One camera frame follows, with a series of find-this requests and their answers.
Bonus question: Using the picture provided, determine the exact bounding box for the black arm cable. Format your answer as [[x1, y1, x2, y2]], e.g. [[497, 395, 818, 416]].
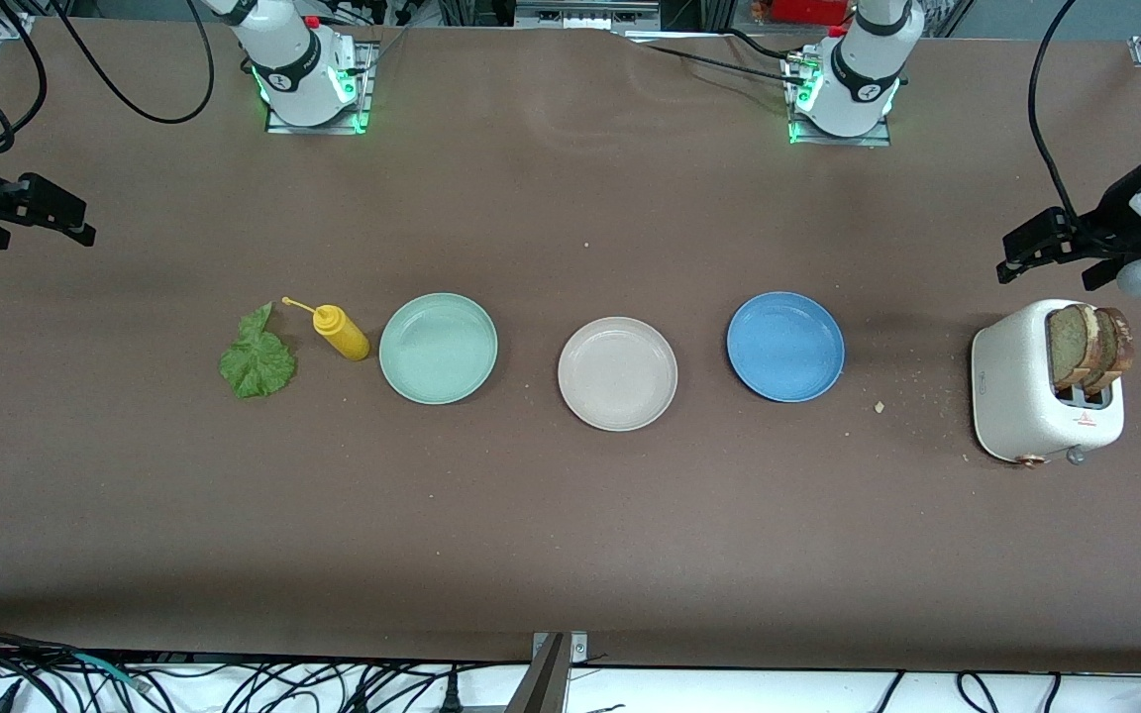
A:
[[1026, 0, 1108, 231], [48, 0, 217, 126]]

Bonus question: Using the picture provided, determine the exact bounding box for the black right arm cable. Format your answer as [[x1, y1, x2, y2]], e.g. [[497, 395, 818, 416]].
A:
[[48, 0, 217, 126]]

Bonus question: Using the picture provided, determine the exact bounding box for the red box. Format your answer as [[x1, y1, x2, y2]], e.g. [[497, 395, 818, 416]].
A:
[[767, 0, 855, 27]]

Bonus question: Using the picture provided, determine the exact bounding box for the black hanging cable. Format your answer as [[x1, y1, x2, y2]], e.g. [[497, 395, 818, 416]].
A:
[[0, 0, 49, 157]]

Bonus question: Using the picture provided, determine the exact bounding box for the blue plate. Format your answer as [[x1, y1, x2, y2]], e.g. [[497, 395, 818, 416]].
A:
[[726, 290, 846, 403]]

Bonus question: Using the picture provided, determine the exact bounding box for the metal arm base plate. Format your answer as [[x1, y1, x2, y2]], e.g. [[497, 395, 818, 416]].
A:
[[265, 40, 378, 136], [786, 50, 894, 148]]

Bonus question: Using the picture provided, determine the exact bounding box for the black cable on table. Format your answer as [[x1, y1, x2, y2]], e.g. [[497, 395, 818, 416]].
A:
[[620, 30, 811, 86]]

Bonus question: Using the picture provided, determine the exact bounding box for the white toaster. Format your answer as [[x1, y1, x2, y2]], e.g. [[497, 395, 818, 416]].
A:
[[971, 299, 1126, 467]]

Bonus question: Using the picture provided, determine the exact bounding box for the beige plate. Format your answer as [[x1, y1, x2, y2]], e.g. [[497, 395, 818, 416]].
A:
[[558, 316, 679, 433]]

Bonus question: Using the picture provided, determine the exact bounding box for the brown bread slice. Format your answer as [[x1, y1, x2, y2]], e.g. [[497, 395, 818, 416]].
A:
[[1088, 307, 1136, 395], [1046, 303, 1098, 390]]

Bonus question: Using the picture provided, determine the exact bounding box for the grey equipment box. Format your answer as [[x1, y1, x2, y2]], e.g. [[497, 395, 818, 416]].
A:
[[515, 0, 663, 31]]

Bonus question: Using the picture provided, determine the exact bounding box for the mint green plate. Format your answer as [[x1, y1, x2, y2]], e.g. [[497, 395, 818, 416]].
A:
[[378, 292, 499, 406]]

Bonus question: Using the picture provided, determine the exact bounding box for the yellow squeeze bottle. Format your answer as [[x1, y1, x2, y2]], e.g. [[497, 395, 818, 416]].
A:
[[281, 296, 371, 361]]

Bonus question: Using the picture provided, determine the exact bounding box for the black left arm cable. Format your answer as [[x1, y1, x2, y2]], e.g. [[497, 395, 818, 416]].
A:
[[1026, 0, 1108, 231]]

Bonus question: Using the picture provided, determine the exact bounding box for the metal table bracket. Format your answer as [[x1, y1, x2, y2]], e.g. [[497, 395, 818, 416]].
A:
[[506, 631, 590, 713]]

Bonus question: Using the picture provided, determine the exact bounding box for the green lettuce leaf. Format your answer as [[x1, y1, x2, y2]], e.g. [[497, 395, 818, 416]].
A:
[[219, 302, 298, 400]]

